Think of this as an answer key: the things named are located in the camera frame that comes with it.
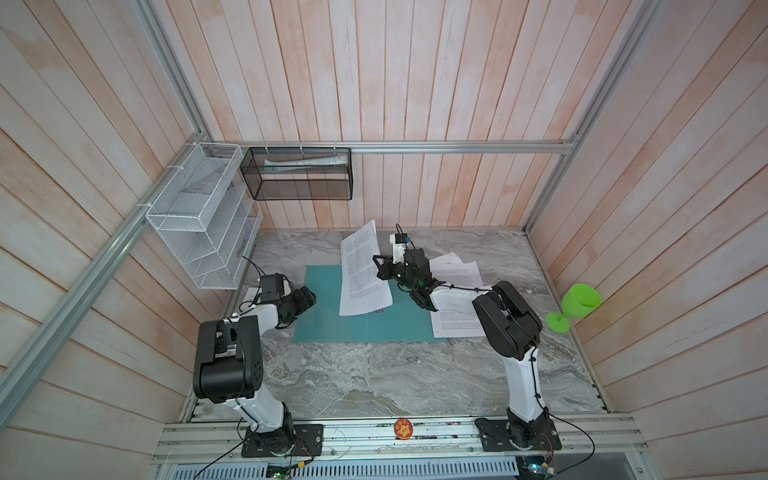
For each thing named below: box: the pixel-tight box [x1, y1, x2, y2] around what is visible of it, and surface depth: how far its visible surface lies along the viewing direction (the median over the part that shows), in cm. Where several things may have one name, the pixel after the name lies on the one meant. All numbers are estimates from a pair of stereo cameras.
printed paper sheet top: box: [339, 220, 393, 317], surface depth 100 cm
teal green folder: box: [287, 265, 447, 343], surface depth 97 cm
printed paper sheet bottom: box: [429, 252, 475, 275], surface depth 110 cm
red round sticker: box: [394, 418, 413, 440], surface depth 77 cm
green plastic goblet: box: [546, 283, 603, 334], surface depth 86 cm
